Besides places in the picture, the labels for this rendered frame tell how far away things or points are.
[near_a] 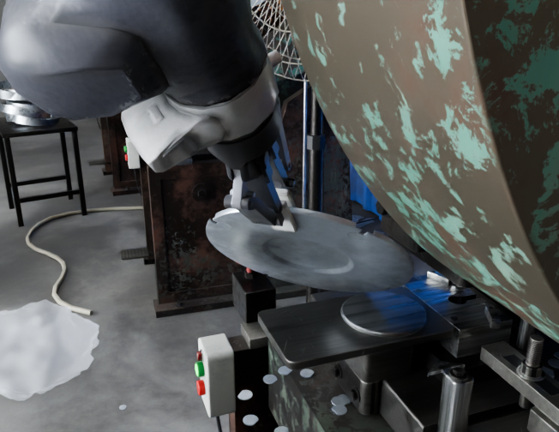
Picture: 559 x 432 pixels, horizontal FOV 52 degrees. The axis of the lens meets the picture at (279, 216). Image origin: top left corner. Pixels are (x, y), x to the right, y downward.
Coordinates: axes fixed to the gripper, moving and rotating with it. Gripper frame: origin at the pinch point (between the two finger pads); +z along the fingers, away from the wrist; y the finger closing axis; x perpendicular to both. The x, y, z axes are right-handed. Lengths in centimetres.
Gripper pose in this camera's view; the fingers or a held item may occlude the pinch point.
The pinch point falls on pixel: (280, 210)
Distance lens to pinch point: 67.2
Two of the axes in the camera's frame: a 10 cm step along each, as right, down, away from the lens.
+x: -9.5, -1.2, 2.9
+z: 2.1, 4.4, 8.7
